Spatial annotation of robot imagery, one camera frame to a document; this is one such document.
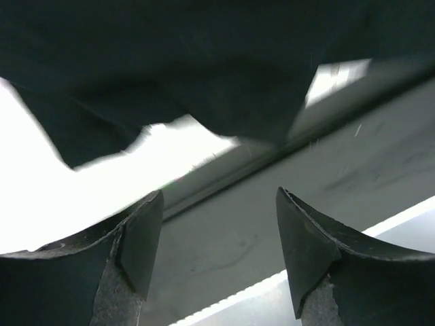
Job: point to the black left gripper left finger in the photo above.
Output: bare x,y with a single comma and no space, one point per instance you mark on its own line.
99,276

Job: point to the black t shirt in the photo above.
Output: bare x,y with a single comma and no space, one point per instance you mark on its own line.
94,73

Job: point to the black mounting rail plate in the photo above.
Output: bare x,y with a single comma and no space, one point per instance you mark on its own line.
357,157

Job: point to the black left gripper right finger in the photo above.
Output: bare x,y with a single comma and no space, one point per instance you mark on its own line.
340,276

